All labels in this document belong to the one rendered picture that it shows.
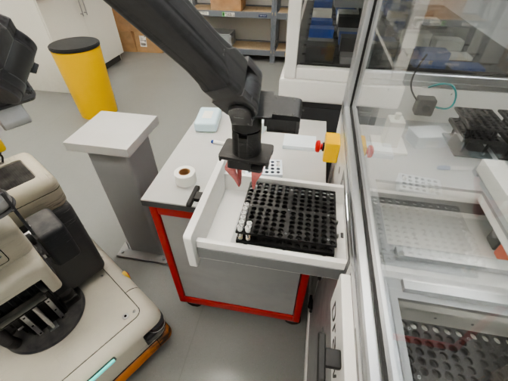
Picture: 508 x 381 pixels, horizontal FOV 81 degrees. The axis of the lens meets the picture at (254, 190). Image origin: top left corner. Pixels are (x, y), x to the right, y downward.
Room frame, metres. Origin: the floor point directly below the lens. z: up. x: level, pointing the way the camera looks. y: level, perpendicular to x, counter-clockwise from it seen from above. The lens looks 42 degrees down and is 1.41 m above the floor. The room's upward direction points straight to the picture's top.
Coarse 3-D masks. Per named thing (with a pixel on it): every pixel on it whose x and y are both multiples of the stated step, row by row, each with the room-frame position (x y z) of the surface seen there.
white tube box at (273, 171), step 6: (270, 162) 0.83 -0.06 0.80; (276, 162) 0.83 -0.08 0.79; (264, 168) 0.79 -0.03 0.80; (270, 168) 0.79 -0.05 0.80; (276, 168) 0.79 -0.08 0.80; (282, 168) 0.79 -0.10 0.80; (264, 174) 0.76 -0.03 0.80; (270, 174) 0.76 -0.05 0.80; (276, 174) 0.76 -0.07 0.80; (282, 174) 0.76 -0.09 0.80
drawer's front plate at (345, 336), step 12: (348, 276) 0.30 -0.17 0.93; (336, 288) 0.30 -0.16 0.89; (348, 288) 0.27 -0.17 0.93; (336, 300) 0.27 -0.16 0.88; (348, 300) 0.25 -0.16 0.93; (336, 312) 0.25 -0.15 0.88; (348, 312) 0.23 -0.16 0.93; (336, 324) 0.23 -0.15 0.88; (348, 324) 0.21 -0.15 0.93; (336, 336) 0.21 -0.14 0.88; (348, 336) 0.19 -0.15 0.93; (336, 348) 0.19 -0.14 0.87; (348, 348) 0.17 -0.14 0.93; (348, 360) 0.16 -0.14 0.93; (336, 372) 0.16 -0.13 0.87; (348, 372) 0.14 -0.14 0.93
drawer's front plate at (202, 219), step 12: (216, 168) 0.62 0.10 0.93; (216, 180) 0.58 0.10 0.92; (204, 192) 0.53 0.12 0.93; (216, 192) 0.57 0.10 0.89; (204, 204) 0.49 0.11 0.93; (216, 204) 0.56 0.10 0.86; (192, 216) 0.45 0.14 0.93; (204, 216) 0.47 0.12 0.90; (192, 228) 0.41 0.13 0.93; (204, 228) 0.46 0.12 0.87; (192, 240) 0.39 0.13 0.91; (192, 252) 0.39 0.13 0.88; (192, 264) 0.39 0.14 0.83
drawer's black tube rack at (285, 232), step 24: (264, 192) 0.56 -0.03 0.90; (312, 192) 0.56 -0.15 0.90; (264, 216) 0.47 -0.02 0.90; (288, 216) 0.47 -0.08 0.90; (312, 216) 0.47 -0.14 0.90; (240, 240) 0.43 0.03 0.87; (264, 240) 0.43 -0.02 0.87; (288, 240) 0.41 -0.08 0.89; (312, 240) 0.40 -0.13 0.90; (336, 240) 0.40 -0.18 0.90
